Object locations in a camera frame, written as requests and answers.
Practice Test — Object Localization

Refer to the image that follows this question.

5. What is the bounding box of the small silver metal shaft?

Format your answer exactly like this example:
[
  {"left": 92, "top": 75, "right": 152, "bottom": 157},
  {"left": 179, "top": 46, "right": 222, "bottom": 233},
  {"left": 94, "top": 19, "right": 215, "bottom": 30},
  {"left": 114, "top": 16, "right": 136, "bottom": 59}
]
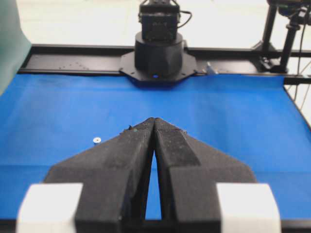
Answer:
[{"left": 93, "top": 137, "right": 101, "bottom": 145}]

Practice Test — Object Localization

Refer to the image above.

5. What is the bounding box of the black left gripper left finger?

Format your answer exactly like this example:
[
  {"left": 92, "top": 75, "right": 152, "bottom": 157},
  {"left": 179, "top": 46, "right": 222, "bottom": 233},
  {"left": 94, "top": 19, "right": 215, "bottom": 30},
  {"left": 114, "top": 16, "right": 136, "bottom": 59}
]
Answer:
[{"left": 16, "top": 117, "right": 156, "bottom": 233}]

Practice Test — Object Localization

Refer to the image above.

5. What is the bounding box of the black camera stand post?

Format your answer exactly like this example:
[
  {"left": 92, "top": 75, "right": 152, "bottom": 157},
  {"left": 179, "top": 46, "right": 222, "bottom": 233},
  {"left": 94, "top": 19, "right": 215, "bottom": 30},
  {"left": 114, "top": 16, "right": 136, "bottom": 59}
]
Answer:
[{"left": 252, "top": 0, "right": 311, "bottom": 73}]

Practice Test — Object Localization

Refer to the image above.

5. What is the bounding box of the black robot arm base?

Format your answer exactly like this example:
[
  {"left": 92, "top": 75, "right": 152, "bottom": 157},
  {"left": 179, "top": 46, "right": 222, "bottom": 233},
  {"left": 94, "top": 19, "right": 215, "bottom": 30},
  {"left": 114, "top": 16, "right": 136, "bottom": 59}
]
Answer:
[{"left": 120, "top": 0, "right": 197, "bottom": 83}]

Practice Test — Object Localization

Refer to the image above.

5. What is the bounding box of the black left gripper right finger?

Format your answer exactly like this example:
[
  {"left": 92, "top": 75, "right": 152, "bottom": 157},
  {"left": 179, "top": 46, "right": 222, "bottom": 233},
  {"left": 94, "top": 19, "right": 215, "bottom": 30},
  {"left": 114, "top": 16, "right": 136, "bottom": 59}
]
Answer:
[{"left": 154, "top": 117, "right": 283, "bottom": 233}]

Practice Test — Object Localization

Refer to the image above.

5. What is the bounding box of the black aluminium frame rail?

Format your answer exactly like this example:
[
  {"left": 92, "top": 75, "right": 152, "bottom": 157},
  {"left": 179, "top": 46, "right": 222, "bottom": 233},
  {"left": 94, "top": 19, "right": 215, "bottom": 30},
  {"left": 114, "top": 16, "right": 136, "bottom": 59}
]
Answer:
[{"left": 17, "top": 44, "right": 311, "bottom": 84}]

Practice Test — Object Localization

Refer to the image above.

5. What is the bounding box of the blue table mat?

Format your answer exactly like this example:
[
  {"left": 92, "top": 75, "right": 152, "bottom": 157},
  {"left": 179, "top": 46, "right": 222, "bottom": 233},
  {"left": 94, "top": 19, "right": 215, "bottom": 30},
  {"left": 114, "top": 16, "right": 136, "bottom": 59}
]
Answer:
[{"left": 0, "top": 74, "right": 311, "bottom": 219}]

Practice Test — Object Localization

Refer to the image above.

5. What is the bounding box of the green cloth curtain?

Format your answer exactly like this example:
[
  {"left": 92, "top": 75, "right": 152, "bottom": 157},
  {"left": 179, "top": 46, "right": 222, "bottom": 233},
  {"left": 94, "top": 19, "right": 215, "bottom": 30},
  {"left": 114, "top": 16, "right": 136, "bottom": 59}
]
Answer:
[{"left": 0, "top": 0, "right": 32, "bottom": 94}]

